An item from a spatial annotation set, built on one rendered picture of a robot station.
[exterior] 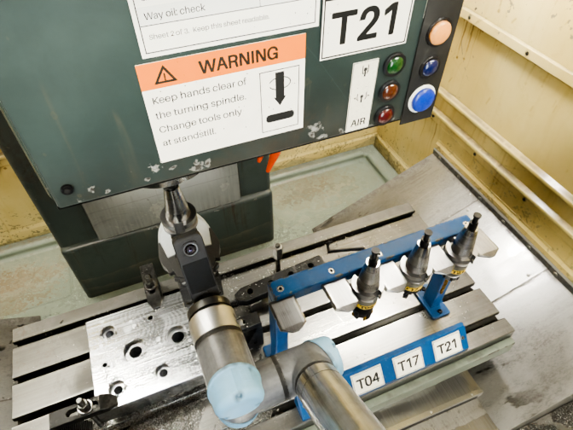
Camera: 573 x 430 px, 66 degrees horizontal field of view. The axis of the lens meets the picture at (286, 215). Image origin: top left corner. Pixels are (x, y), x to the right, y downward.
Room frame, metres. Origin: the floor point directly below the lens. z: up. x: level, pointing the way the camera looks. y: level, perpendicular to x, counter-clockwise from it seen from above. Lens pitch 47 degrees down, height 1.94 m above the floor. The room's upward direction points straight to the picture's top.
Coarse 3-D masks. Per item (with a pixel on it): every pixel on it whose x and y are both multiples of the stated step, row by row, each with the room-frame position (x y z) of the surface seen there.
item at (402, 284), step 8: (384, 264) 0.53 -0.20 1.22; (392, 264) 0.53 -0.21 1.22; (384, 272) 0.51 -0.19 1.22; (392, 272) 0.51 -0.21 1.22; (400, 272) 0.51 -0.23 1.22; (384, 280) 0.49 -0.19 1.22; (392, 280) 0.49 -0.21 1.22; (400, 280) 0.49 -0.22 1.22; (384, 288) 0.47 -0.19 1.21; (392, 288) 0.47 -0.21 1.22; (400, 288) 0.47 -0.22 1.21
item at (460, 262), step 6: (450, 246) 0.57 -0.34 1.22; (450, 252) 0.55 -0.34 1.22; (474, 252) 0.55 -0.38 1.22; (450, 258) 0.54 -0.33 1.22; (456, 258) 0.54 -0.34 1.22; (462, 258) 0.54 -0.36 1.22; (468, 258) 0.54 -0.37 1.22; (474, 258) 0.54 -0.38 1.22; (456, 264) 0.53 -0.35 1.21; (462, 264) 0.53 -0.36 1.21
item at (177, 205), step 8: (168, 192) 0.52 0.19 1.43; (176, 192) 0.52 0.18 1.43; (168, 200) 0.52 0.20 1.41; (176, 200) 0.52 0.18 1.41; (184, 200) 0.53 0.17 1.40; (168, 208) 0.51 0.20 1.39; (176, 208) 0.51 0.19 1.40; (184, 208) 0.52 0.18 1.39; (168, 216) 0.51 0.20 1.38; (176, 216) 0.51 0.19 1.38; (184, 216) 0.52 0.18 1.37
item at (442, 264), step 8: (432, 248) 0.57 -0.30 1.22; (440, 248) 0.57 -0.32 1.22; (432, 256) 0.55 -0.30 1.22; (440, 256) 0.55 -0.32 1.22; (432, 264) 0.53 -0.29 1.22; (440, 264) 0.53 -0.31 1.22; (448, 264) 0.53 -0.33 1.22; (432, 272) 0.51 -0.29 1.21; (440, 272) 0.51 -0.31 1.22; (448, 272) 0.51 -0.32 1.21
